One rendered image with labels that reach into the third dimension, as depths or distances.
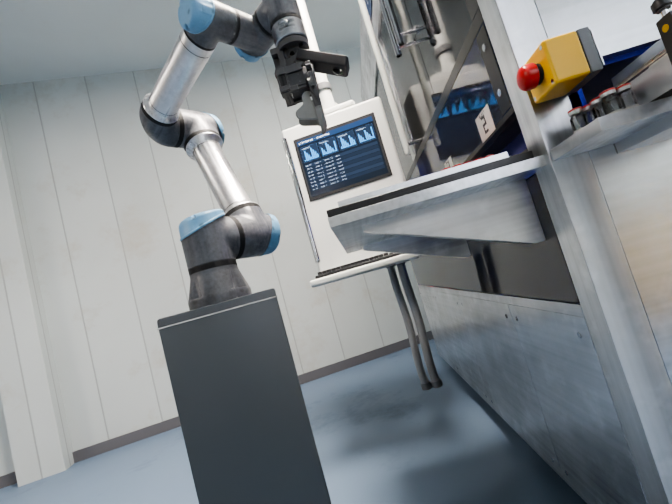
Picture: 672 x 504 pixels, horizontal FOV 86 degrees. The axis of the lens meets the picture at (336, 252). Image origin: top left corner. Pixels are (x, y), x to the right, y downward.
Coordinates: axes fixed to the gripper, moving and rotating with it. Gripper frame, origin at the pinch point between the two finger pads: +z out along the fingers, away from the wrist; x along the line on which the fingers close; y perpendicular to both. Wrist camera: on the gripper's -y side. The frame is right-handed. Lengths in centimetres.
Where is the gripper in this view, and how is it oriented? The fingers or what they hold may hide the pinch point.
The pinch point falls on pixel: (325, 126)
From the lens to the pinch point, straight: 83.9
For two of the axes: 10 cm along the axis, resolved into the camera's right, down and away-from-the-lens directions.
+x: -0.7, -0.7, -9.9
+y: -9.6, 2.7, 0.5
